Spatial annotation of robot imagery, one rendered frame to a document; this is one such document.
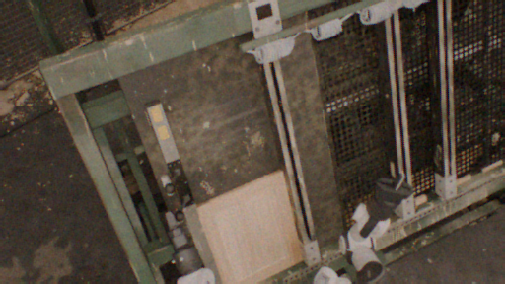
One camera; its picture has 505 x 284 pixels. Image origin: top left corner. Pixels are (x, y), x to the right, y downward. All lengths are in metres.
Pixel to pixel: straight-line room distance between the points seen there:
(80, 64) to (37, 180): 2.20
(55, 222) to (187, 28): 2.19
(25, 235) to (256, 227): 1.86
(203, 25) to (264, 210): 0.84
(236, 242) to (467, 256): 1.83
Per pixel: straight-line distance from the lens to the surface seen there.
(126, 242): 1.94
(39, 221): 3.60
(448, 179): 2.53
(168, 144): 1.80
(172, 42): 1.63
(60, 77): 1.60
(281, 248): 2.26
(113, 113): 1.80
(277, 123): 1.88
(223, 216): 2.04
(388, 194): 1.76
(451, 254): 3.54
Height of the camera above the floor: 3.12
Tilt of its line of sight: 59 degrees down
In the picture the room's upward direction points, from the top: 2 degrees clockwise
